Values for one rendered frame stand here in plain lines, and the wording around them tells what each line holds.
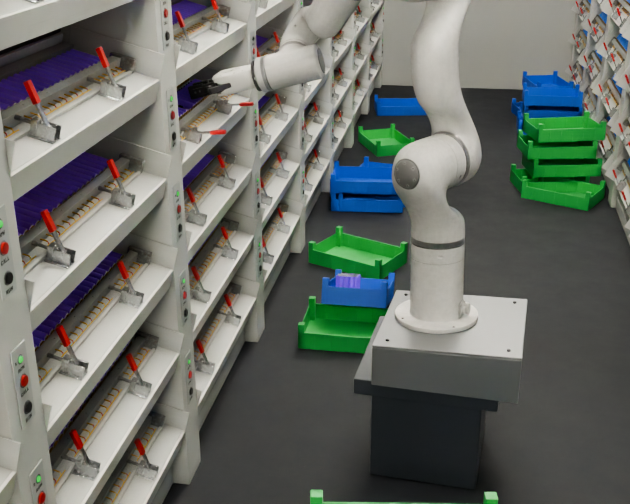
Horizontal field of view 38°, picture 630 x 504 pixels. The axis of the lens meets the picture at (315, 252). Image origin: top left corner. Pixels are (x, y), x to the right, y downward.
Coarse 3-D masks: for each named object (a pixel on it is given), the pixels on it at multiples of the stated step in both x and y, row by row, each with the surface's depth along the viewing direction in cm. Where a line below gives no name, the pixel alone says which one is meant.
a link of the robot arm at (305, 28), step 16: (320, 0) 200; (336, 0) 197; (352, 0) 197; (304, 16) 207; (320, 16) 201; (336, 16) 200; (288, 32) 219; (304, 32) 217; (320, 32) 204; (336, 32) 205
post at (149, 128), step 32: (64, 32) 174; (96, 32) 173; (128, 32) 172; (160, 32) 173; (160, 96) 176; (128, 128) 179; (160, 128) 178; (160, 224) 186; (160, 320) 195; (192, 352) 207; (192, 416) 210; (192, 448) 212
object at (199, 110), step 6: (210, 96) 230; (216, 96) 231; (222, 96) 237; (204, 102) 224; (210, 102) 226; (198, 108) 219; (204, 108) 221; (186, 114) 213; (192, 114) 214; (198, 114) 217; (210, 114) 222; (180, 120) 208; (186, 120) 209; (192, 120) 213; (198, 120) 215; (204, 120) 217; (180, 126) 204; (180, 132) 205
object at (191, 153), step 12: (204, 72) 245; (216, 72) 244; (228, 96) 242; (240, 96) 245; (240, 108) 237; (216, 120) 222; (228, 120) 226; (180, 144) 189; (192, 144) 203; (204, 144) 207; (192, 156) 198
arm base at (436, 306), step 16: (416, 256) 200; (432, 256) 197; (448, 256) 197; (464, 256) 202; (416, 272) 201; (432, 272) 198; (448, 272) 198; (416, 288) 202; (432, 288) 200; (448, 288) 200; (400, 304) 213; (416, 304) 204; (432, 304) 201; (448, 304) 201; (464, 304) 204; (400, 320) 204; (416, 320) 204; (432, 320) 202; (448, 320) 202; (464, 320) 203
